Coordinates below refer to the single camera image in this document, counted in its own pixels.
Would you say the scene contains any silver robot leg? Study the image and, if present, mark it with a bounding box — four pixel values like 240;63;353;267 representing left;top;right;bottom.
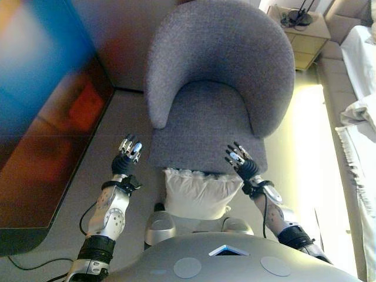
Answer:
144;202;177;251
221;216;255;236

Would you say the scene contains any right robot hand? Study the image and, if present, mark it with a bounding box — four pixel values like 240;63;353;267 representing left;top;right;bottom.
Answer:
224;141;261;182

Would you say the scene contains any grey fabric armchair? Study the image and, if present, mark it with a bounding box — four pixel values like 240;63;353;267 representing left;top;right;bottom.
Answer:
143;0;296;174

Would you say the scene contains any light wooden nightstand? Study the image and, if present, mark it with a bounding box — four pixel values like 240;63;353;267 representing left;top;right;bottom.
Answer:
265;4;332;72

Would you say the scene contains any white bed duvet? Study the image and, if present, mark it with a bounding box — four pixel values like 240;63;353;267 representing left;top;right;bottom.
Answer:
334;24;376;282

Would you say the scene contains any glossy dark wood cabinet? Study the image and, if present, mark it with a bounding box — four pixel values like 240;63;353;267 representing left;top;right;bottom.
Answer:
0;0;116;257

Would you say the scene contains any white fringed cushion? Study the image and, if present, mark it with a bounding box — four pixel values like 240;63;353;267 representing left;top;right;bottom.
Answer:
163;167;245;221

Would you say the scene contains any grey upholstered bed frame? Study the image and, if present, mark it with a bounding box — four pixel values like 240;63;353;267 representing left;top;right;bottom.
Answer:
318;0;376;282

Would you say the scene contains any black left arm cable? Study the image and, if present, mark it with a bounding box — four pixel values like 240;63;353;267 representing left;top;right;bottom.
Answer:
79;202;100;236

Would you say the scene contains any black lamp base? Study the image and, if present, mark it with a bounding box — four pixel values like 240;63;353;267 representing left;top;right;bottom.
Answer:
280;0;314;31

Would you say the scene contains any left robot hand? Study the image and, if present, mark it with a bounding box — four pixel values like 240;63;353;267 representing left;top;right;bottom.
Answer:
110;133;145;177

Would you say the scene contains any silver right robot leg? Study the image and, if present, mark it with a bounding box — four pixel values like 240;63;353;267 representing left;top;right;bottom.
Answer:
221;216;255;236

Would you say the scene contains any silver left robot leg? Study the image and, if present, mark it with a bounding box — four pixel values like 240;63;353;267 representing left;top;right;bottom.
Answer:
144;202;177;251

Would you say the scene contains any grey robot torso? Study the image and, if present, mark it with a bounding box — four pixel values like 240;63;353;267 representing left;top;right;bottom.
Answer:
99;233;365;282

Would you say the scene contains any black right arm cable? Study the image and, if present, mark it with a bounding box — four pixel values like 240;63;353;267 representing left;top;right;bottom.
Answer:
261;182;274;239

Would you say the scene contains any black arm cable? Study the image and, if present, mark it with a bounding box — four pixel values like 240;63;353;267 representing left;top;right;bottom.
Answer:
79;202;100;236
261;182;274;239

